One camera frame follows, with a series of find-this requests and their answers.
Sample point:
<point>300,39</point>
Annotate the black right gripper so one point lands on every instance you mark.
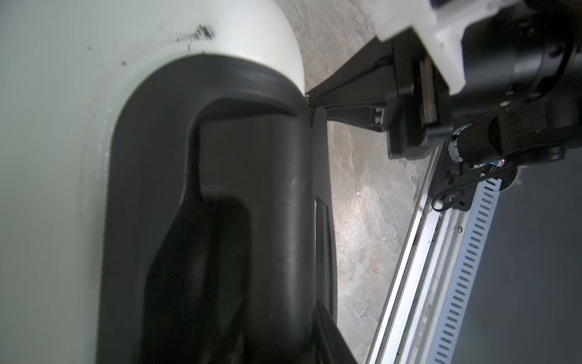
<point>359,91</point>

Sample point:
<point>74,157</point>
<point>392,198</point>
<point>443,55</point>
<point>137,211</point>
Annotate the white hard-shell suitcase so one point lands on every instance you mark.
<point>165,187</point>

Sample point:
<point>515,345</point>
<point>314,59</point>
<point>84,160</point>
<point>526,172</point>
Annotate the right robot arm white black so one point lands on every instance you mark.
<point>486,80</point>

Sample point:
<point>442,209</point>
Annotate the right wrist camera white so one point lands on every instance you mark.
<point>439,29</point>

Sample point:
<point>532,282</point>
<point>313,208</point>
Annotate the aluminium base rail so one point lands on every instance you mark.
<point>423,314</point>

